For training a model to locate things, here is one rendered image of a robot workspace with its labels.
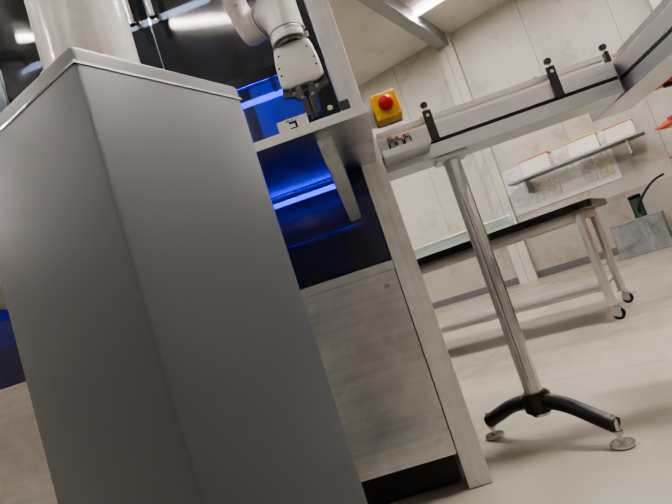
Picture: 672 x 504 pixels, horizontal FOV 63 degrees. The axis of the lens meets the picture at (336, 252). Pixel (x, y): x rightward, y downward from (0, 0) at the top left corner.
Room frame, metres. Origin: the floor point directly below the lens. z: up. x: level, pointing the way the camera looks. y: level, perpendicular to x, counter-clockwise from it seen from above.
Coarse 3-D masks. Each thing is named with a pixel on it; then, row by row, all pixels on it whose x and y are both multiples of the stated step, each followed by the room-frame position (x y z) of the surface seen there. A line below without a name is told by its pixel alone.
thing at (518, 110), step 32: (544, 64) 1.48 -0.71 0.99; (576, 64) 1.50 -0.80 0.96; (608, 64) 1.47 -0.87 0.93; (512, 96) 1.49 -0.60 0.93; (544, 96) 1.48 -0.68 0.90; (576, 96) 1.48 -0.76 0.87; (608, 96) 1.47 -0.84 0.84; (416, 128) 1.60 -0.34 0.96; (448, 128) 1.51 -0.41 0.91; (480, 128) 1.50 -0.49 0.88; (512, 128) 1.49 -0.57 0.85; (416, 160) 1.52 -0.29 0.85
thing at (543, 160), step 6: (534, 156) 8.57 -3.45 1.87; (540, 156) 8.54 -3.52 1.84; (546, 156) 8.49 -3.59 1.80; (522, 162) 8.69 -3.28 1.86; (528, 162) 8.64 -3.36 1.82; (534, 162) 8.60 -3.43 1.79; (540, 162) 8.55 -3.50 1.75; (546, 162) 8.51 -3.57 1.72; (552, 162) 8.66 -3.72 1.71; (522, 168) 8.71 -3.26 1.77; (528, 168) 8.66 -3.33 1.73; (534, 168) 8.62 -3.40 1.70; (540, 168) 8.57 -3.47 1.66; (528, 174) 8.68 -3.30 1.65
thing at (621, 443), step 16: (512, 400) 1.63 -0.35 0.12; (528, 400) 1.54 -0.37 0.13; (544, 400) 1.52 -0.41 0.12; (560, 400) 1.48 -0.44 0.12; (576, 400) 1.46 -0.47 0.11; (496, 416) 1.70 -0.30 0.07; (576, 416) 1.45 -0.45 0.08; (592, 416) 1.40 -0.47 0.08; (608, 416) 1.38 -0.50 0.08; (496, 432) 1.76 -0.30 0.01; (624, 448) 1.35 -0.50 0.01
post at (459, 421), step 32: (320, 0) 1.42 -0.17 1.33; (320, 32) 1.42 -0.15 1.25; (352, 96) 1.42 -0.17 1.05; (384, 192) 1.42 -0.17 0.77; (384, 224) 1.42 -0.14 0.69; (416, 288) 1.42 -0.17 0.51; (416, 320) 1.42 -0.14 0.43; (448, 352) 1.42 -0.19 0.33; (448, 384) 1.42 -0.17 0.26; (448, 416) 1.42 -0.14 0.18; (480, 448) 1.42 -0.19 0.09; (480, 480) 1.42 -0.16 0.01
